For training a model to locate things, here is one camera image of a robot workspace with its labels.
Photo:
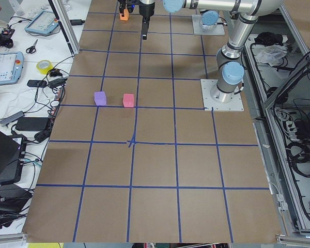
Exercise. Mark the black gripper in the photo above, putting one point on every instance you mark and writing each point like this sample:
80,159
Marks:
145,10
121,9

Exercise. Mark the white crumpled cloth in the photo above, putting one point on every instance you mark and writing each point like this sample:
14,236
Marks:
271,55

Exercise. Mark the black handled scissors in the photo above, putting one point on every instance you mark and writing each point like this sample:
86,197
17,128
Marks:
32,48

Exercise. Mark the yellow tape roll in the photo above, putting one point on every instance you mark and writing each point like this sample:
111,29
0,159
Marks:
44,66

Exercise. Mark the aluminium frame post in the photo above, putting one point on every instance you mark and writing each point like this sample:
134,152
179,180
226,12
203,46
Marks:
65,25

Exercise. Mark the lower blue teach pendant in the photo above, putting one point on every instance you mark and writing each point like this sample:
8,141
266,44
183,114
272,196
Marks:
11,65

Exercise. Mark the blue teach pendant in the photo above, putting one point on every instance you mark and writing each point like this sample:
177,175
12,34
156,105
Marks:
11,65
44,24

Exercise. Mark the purple foam block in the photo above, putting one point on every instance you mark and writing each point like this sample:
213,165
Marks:
100,98

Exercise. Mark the upper blue teach pendant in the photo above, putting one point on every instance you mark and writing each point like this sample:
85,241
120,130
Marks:
44,24

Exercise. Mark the pink foam block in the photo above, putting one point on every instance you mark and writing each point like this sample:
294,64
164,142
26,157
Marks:
128,100

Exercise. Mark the black laptop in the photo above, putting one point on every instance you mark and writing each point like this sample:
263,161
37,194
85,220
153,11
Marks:
12,152

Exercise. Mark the orange foam block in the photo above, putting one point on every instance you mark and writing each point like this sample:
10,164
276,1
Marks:
125,15

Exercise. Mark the black power adapter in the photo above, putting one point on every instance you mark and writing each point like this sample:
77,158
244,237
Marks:
32,123

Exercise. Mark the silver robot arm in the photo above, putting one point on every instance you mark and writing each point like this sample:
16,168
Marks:
209,17
231,72

